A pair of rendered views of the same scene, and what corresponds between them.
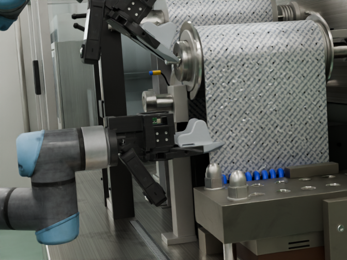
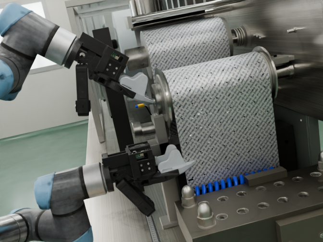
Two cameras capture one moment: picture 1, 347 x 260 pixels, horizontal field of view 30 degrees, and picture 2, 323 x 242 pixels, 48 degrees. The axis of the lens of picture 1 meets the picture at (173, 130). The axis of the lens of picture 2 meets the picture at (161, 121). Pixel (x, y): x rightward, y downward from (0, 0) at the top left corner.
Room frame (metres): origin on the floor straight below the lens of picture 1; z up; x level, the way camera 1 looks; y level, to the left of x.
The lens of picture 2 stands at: (0.36, -0.11, 1.42)
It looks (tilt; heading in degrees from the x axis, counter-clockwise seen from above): 15 degrees down; 6
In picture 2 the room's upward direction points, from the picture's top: 11 degrees counter-clockwise
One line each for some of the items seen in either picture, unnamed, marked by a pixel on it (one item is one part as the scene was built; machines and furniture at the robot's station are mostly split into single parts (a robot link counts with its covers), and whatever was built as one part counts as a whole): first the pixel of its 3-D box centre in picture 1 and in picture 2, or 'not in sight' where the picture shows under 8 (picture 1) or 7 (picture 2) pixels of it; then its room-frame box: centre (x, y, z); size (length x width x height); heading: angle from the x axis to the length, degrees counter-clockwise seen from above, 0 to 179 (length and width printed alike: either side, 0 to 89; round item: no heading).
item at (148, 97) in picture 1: (148, 101); (137, 129); (1.24, 0.04, 1.18); 0.04 x 0.02 x 0.04; 13
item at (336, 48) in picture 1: (332, 50); (277, 72); (1.29, -0.33, 1.25); 0.07 x 0.04 x 0.04; 103
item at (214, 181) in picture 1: (214, 175); (188, 194); (1.09, -0.06, 1.05); 0.04 x 0.04 x 0.04
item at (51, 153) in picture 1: (50, 153); (62, 189); (1.10, 0.21, 1.11); 0.11 x 0.08 x 0.09; 103
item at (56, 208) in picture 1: (47, 209); (68, 226); (1.10, 0.23, 1.01); 0.11 x 0.08 x 0.11; 72
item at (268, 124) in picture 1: (268, 129); (229, 146); (1.19, -0.18, 1.11); 0.23 x 0.01 x 0.18; 103
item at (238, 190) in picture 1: (238, 184); (204, 213); (1.00, -0.10, 1.05); 0.04 x 0.04 x 0.04
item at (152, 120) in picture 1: (141, 139); (130, 167); (1.13, 0.06, 1.12); 0.12 x 0.08 x 0.09; 103
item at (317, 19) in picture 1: (314, 52); (262, 76); (1.28, -0.29, 1.25); 0.15 x 0.01 x 0.15; 13
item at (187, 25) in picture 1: (189, 60); (163, 98); (1.22, -0.04, 1.25); 0.15 x 0.01 x 0.15; 13
